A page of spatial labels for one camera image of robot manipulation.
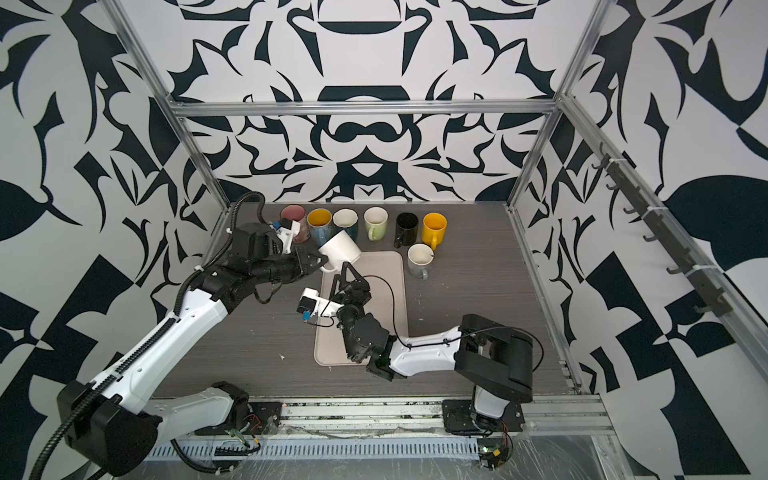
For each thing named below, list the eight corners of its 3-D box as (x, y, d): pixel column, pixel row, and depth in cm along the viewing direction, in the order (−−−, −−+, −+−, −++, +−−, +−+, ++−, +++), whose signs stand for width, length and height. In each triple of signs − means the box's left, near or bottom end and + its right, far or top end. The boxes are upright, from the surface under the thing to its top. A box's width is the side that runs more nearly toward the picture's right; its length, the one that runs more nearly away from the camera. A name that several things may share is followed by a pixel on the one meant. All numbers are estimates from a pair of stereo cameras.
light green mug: (370, 249, 109) (369, 230, 101) (364, 227, 116) (363, 208, 107) (391, 245, 111) (392, 226, 102) (384, 223, 117) (384, 204, 109)
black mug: (394, 248, 108) (395, 233, 102) (394, 224, 115) (394, 209, 109) (417, 248, 108) (419, 233, 102) (415, 224, 115) (417, 209, 109)
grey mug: (407, 287, 98) (409, 272, 91) (406, 258, 105) (407, 242, 98) (433, 287, 98) (436, 272, 91) (429, 258, 106) (433, 242, 98)
